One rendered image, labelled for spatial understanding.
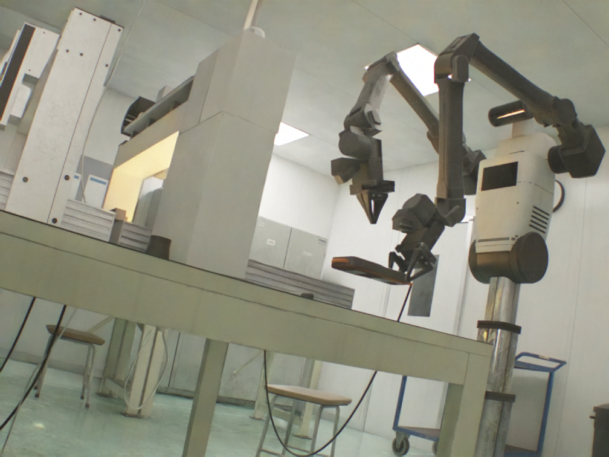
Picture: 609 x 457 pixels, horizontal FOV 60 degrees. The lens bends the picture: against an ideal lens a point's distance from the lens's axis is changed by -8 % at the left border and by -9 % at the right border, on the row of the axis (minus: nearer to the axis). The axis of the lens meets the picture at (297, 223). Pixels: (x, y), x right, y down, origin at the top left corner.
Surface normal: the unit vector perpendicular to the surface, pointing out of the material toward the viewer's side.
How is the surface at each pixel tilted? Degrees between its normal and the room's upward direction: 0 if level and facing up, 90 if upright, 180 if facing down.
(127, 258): 90
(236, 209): 90
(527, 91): 109
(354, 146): 104
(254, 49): 90
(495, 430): 90
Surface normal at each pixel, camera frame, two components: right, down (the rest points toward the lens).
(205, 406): 0.55, -0.07
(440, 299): -0.81, -0.29
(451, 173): 0.27, 0.06
